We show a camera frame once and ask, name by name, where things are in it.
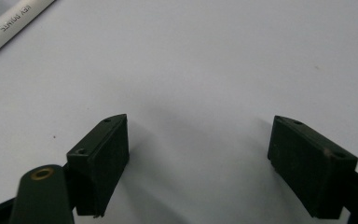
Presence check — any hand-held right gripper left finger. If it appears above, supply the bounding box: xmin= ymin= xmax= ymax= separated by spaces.
xmin=66 ymin=113 xmax=131 ymax=217

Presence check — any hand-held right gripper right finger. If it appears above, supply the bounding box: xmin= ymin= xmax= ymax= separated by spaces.
xmin=267 ymin=115 xmax=358 ymax=220

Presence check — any white pen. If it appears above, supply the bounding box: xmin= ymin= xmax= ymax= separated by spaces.
xmin=0 ymin=0 xmax=57 ymax=65

